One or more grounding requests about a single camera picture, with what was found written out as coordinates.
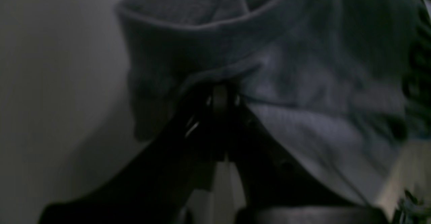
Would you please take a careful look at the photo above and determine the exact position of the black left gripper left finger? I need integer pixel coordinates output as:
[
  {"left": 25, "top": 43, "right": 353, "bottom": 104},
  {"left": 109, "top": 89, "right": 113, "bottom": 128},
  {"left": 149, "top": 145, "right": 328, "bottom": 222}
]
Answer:
[{"left": 101, "top": 84, "right": 226, "bottom": 201}]

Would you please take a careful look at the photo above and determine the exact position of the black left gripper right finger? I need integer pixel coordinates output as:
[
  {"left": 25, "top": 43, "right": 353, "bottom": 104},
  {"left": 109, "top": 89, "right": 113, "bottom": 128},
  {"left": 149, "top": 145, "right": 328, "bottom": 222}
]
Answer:
[{"left": 227, "top": 87, "right": 337, "bottom": 206}]

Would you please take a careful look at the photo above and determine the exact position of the grey T-shirt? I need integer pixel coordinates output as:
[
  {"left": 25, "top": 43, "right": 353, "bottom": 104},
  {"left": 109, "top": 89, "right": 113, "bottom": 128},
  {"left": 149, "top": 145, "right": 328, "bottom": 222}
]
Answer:
[{"left": 117, "top": 0, "right": 430, "bottom": 204}]

